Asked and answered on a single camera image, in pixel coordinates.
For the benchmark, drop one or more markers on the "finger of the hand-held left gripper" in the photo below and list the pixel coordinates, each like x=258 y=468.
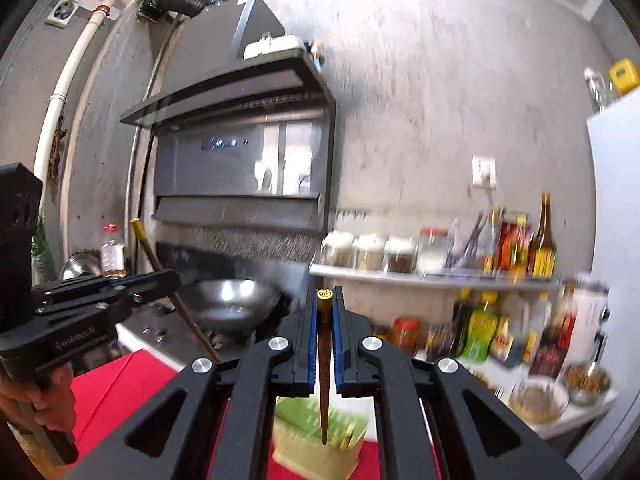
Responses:
x=95 y=307
x=125 y=284

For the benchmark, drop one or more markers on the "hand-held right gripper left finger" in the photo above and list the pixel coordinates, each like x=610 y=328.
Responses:
x=311 y=360

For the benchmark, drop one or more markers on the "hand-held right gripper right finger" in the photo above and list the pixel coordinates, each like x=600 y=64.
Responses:
x=339 y=360

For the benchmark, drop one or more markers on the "brown wooden chopstick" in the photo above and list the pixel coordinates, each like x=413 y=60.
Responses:
x=355 y=435
x=343 y=439
x=195 y=321
x=325 y=360

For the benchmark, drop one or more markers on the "green plastic utensil holder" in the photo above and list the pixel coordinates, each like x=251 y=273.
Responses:
x=295 y=435

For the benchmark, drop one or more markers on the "person's left hand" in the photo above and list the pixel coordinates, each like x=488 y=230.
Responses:
x=57 y=395

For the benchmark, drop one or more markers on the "green leafy plant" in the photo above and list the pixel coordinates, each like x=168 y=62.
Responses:
x=44 y=255

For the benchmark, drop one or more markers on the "plastic cooking oil bottle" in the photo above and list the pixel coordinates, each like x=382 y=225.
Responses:
x=113 y=255

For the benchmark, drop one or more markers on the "steel pot lid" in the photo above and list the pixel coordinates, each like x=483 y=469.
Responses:
x=80 y=267

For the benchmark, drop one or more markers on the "black gas stove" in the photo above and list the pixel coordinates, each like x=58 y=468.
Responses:
x=150 y=332

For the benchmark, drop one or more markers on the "orange sauce jar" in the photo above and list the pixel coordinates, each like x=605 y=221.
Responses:
x=406 y=337

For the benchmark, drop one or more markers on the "red tablecloth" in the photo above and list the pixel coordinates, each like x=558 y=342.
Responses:
x=125 y=385

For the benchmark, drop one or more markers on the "steel wok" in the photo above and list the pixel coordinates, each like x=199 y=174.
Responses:
x=230 y=305

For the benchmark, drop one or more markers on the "clear spice bag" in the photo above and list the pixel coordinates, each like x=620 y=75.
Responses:
x=439 y=344

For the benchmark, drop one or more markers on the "white lidded spice jar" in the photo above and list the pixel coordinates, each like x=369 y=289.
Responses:
x=369 y=252
x=400 y=256
x=338 y=251

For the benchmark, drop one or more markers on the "dark soy sauce bottle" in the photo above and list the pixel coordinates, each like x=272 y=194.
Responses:
x=461 y=322

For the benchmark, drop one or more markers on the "green plastic bottle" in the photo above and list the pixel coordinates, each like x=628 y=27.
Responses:
x=479 y=335

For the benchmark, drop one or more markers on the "glass jar with red lid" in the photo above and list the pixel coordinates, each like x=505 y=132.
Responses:
x=432 y=252

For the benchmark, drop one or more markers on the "plate with food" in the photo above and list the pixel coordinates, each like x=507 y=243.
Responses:
x=487 y=382

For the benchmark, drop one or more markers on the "steel range hood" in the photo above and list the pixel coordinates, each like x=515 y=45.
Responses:
x=225 y=170

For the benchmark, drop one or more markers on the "steel pipe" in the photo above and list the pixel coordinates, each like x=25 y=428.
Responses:
x=140 y=125

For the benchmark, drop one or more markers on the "glass cup with spoon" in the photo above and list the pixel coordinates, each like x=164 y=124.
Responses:
x=465 y=247

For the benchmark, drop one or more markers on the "large dark sauce jug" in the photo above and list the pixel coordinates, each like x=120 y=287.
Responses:
x=507 y=340

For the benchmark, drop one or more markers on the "glass bottle with pourer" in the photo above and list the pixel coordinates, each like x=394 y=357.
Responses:
x=492 y=247

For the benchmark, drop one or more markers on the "white plastic jug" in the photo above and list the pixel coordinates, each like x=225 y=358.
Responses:
x=536 y=320

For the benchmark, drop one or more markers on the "red label sauce bottle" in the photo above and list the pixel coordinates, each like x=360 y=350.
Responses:
x=506 y=247

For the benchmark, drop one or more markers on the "yellow bowl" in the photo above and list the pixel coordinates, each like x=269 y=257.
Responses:
x=539 y=400

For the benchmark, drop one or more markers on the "yellow oil bottle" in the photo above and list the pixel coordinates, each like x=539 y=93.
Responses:
x=521 y=252

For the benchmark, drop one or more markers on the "tall brown sauce bottle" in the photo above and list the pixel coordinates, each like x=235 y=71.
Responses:
x=544 y=255

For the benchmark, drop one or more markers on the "steel bowl with food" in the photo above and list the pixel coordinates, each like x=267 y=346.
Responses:
x=587 y=385

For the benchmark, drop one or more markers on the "white kitchen counter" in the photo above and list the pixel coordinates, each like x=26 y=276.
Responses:
x=585 y=412

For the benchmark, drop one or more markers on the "white kitchen appliance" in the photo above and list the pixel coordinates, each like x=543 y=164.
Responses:
x=590 y=320

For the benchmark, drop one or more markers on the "white plastic container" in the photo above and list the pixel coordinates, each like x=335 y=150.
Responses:
x=272 y=46

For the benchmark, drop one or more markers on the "white refrigerator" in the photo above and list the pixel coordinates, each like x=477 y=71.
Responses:
x=617 y=260

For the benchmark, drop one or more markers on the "clear glass jar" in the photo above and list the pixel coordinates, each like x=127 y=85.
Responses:
x=595 y=90

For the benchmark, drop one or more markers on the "yellow box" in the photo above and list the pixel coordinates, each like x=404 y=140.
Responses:
x=625 y=76

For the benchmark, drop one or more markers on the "white wall shelf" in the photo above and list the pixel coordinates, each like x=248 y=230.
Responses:
x=400 y=275

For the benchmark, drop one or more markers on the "white wall pipe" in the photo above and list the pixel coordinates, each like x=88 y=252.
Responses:
x=75 y=75

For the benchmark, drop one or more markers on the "white wall vent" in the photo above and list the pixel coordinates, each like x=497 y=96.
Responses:
x=62 y=12

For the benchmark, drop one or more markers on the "white wall socket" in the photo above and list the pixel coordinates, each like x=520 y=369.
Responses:
x=484 y=172

